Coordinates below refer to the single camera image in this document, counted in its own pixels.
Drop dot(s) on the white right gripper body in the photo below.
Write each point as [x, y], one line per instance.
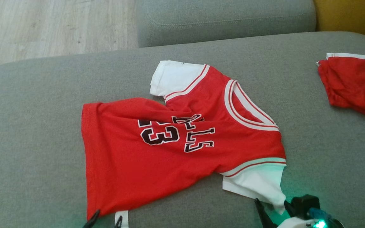
[299, 223]

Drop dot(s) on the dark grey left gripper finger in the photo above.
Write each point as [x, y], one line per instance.
[118, 223]
[91, 221]

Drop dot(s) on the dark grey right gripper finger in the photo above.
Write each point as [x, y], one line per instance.
[265, 218]
[290, 209]

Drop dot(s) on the red basketball jersey white sleeves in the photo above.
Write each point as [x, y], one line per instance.
[157, 158]

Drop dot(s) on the red shorts with white trim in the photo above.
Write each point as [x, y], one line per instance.
[356, 82]

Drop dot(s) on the large grey sofa seat cushion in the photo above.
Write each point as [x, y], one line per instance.
[27, 142]

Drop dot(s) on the small grey sofa seat cushion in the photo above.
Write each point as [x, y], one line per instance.
[227, 19]

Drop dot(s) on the yellow sofa backrest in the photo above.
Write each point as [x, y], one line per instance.
[353, 15]

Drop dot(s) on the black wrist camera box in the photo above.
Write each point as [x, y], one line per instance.
[306, 204]

